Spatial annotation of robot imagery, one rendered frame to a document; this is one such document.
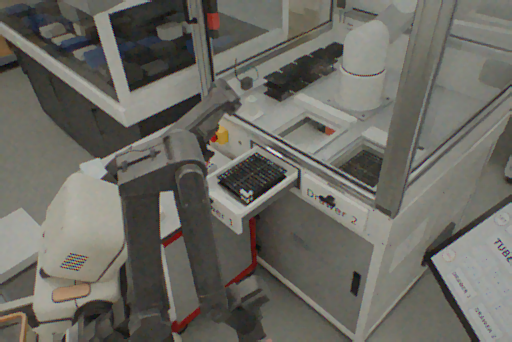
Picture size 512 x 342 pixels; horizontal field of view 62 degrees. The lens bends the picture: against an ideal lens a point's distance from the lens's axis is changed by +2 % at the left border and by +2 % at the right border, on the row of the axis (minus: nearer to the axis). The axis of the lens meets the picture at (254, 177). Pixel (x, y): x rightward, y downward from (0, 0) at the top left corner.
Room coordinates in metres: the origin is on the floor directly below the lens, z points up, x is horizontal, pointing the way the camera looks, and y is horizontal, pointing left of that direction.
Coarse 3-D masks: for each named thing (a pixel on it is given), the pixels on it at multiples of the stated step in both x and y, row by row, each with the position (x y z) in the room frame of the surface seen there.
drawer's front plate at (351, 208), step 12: (312, 180) 1.17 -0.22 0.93; (324, 192) 1.12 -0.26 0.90; (336, 192) 1.09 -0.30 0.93; (324, 204) 1.12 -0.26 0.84; (336, 204) 1.08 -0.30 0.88; (348, 204) 1.04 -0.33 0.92; (336, 216) 1.07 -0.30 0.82; (348, 216) 1.04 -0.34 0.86; (360, 216) 1.00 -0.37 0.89; (360, 228) 0.99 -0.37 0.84
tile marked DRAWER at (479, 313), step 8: (480, 304) 0.57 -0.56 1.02; (472, 312) 0.56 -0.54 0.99; (480, 312) 0.55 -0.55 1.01; (488, 312) 0.55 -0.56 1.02; (480, 320) 0.54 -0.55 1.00; (488, 320) 0.53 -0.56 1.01; (480, 328) 0.52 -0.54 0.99; (488, 328) 0.51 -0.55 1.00; (496, 328) 0.51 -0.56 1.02; (488, 336) 0.50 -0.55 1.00; (496, 336) 0.49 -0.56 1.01
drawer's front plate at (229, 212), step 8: (216, 200) 1.09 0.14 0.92; (216, 208) 1.10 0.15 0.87; (224, 208) 1.06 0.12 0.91; (232, 208) 1.04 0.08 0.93; (216, 216) 1.11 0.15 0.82; (224, 216) 1.07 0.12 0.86; (232, 216) 1.03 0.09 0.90; (240, 216) 1.02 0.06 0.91; (232, 224) 1.03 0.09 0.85; (240, 224) 1.02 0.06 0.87; (240, 232) 1.01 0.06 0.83
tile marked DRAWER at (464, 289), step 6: (456, 270) 0.68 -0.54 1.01; (462, 270) 0.67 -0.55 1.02; (450, 276) 0.67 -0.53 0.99; (456, 276) 0.66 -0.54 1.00; (462, 276) 0.66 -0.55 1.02; (450, 282) 0.66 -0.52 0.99; (456, 282) 0.65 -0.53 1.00; (462, 282) 0.64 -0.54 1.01; (468, 282) 0.63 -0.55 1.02; (456, 288) 0.64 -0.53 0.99; (462, 288) 0.63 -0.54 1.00; (468, 288) 0.62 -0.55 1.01; (474, 288) 0.61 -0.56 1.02; (462, 294) 0.61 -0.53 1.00; (468, 294) 0.61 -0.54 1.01; (474, 294) 0.60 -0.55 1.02; (462, 300) 0.60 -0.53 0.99; (468, 300) 0.59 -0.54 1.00
